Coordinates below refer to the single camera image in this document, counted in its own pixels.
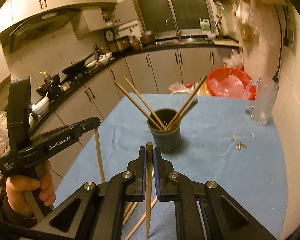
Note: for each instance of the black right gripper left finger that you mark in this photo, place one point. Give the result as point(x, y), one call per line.
point(135, 190)

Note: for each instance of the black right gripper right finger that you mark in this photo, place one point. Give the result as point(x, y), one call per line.
point(166, 191)

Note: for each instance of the wooden chopstick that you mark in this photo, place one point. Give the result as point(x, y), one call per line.
point(99, 155)
point(188, 108)
point(149, 168)
point(125, 220)
point(146, 104)
point(129, 210)
point(196, 88)
point(138, 224)
point(137, 105)

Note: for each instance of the kitchen window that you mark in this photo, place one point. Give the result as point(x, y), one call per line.
point(157, 15)

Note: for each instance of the wooden chopstick on mat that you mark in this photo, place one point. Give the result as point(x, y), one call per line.
point(125, 220)
point(129, 210)
point(138, 224)

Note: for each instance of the dark cylindrical utensil holder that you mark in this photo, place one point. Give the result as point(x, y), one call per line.
point(167, 140)

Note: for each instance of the blue towel table mat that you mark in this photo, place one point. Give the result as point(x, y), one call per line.
point(255, 176)

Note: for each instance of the small debris on mat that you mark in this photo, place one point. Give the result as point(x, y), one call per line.
point(238, 140)

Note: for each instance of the black wok pan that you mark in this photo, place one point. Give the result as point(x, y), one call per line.
point(76, 67)

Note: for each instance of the range hood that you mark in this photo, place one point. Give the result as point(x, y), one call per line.
point(39, 25)

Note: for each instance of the white bowl on counter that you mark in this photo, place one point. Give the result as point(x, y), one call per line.
point(105, 58)

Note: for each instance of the red plastic basket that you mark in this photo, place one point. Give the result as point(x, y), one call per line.
point(229, 83)

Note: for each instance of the clear glass mug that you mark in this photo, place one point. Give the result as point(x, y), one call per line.
point(260, 97)

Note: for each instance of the chrome sink faucet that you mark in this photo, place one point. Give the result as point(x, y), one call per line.
point(177, 30)

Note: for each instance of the green detergent bottle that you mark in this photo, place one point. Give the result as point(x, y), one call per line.
point(204, 25)

